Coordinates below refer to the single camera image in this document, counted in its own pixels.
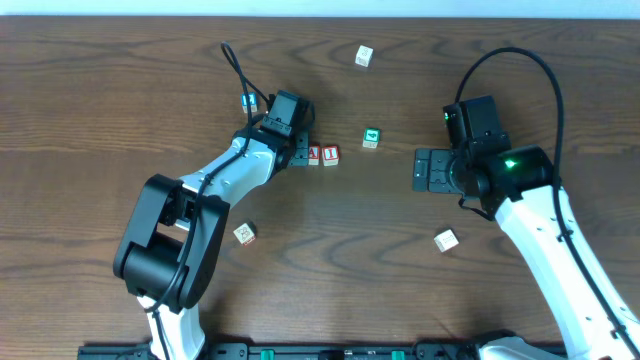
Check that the plain wooden block top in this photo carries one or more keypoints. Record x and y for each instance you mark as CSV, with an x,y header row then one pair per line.
x,y
363,56

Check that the red edged picture block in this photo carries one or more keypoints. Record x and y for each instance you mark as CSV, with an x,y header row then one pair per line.
x,y
246,233

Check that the green number 4 block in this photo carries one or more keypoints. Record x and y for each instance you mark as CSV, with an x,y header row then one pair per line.
x,y
371,138

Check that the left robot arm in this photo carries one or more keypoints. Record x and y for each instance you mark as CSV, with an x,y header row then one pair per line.
x,y
169,250

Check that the plain wooden block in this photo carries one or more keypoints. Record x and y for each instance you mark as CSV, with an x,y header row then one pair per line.
x,y
446,240
363,56

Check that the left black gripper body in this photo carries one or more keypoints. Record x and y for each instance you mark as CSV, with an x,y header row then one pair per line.
x,y
301,149

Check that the red letter I block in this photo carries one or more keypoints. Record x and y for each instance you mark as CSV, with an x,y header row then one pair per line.
x,y
330,155

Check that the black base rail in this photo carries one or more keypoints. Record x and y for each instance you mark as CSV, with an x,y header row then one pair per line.
x,y
242,351

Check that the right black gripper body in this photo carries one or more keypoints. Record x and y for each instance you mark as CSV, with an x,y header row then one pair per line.
x,y
432,170

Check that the plain wooden block right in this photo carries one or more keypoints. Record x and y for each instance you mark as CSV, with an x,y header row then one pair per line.
x,y
446,240

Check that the red letter A block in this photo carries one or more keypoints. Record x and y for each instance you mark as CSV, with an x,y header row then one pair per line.
x,y
314,155

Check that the blue number 2 block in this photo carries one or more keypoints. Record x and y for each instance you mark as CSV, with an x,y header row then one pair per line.
x,y
249,103

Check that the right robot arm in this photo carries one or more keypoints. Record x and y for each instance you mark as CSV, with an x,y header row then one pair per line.
x,y
515,189

